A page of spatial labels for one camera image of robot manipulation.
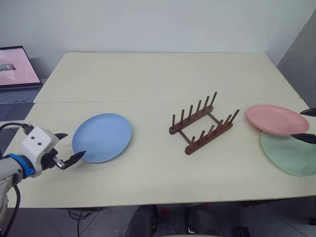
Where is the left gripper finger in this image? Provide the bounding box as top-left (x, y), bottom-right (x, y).
top-left (54, 132), bottom-right (69, 142)
top-left (61, 150), bottom-right (87, 170)

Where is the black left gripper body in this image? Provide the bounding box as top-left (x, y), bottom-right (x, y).
top-left (40, 147), bottom-right (67, 171)

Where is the wooden dish rack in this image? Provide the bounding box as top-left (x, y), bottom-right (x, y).
top-left (168, 91), bottom-right (240, 156)

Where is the green plate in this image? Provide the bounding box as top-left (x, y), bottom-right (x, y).
top-left (260, 129), bottom-right (316, 178)

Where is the pink plate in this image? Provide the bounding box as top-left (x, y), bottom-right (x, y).
top-left (245, 104), bottom-right (311, 136)

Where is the blue plate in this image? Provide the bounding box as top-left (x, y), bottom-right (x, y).
top-left (72, 113), bottom-right (133, 164)

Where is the grey laptop with pink screen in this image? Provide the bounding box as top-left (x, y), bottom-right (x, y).
top-left (0, 45), bottom-right (43, 122)

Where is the dark rounded shape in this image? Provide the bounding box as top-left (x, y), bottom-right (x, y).
top-left (184, 203), bottom-right (224, 237)
top-left (131, 204), bottom-right (159, 237)

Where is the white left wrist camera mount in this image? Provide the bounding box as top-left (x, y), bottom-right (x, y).
top-left (19, 126), bottom-right (60, 178)

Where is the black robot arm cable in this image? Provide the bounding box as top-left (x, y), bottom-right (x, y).
top-left (0, 122), bottom-right (34, 136)
top-left (1, 184), bottom-right (22, 237)

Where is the black floor cable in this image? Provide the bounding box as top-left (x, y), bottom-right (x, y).
top-left (67, 208), bottom-right (105, 237)

